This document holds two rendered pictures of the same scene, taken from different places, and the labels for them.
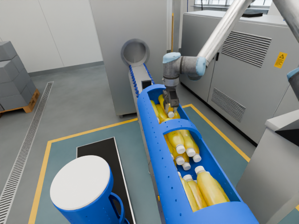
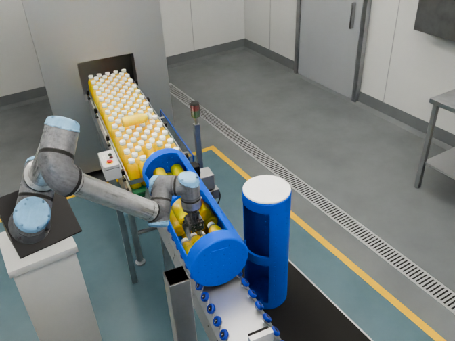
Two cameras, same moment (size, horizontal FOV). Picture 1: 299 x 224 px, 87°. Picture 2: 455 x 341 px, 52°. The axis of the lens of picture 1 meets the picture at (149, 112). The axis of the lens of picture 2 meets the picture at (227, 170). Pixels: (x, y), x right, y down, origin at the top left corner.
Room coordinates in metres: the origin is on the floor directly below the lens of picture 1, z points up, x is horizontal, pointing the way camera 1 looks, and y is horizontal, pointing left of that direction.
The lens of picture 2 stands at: (2.50, -0.34, 2.62)
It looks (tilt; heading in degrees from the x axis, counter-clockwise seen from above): 34 degrees down; 167
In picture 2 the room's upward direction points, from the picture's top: 3 degrees counter-clockwise
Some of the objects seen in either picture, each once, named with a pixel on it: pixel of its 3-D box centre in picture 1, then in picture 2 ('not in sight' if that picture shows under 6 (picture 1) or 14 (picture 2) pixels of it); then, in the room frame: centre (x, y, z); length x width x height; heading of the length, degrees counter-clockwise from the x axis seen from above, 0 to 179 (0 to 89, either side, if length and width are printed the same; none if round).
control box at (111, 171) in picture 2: not in sight; (110, 164); (-0.08, -0.51, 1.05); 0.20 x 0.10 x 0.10; 9
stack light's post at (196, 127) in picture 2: not in sight; (202, 187); (-0.35, 0.10, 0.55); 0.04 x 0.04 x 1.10; 9
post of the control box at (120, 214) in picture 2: not in sight; (124, 231); (-0.08, -0.51, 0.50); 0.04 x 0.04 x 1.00; 9
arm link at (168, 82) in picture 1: (170, 80); (191, 201); (0.83, -0.13, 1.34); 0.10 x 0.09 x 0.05; 99
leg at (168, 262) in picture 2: not in sight; (168, 266); (0.16, -0.25, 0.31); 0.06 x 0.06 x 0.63; 9
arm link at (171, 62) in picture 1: (171, 65); (189, 187); (0.83, -0.14, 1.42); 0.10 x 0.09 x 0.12; 69
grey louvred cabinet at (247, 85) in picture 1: (226, 67); not in sight; (2.43, -1.30, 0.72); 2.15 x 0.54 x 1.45; 17
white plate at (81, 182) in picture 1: (81, 178); (266, 189); (0.44, 0.36, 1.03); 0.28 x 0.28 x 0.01
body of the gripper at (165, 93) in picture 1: (170, 92); (193, 217); (0.84, -0.13, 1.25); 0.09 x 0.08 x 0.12; 9
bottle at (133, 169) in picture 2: not in sight; (133, 174); (-0.01, -0.37, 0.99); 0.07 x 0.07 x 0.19
